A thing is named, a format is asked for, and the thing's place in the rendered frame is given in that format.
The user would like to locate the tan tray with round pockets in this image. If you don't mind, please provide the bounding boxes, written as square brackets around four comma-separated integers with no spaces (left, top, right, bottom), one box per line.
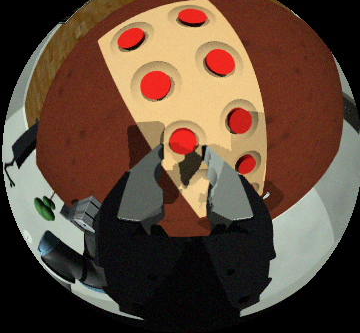
[98,0,267,218]

